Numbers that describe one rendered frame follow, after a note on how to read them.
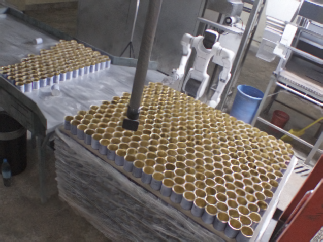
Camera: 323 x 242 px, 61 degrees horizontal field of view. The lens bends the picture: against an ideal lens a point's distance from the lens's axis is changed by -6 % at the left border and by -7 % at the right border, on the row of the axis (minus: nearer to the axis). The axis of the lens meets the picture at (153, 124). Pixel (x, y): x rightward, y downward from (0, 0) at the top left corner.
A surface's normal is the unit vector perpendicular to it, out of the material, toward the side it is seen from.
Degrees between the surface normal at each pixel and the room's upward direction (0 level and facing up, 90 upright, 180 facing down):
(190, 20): 90
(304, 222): 90
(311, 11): 90
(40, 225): 0
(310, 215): 90
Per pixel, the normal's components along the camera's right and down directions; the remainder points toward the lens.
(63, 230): 0.20, -0.82
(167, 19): -0.59, 0.34
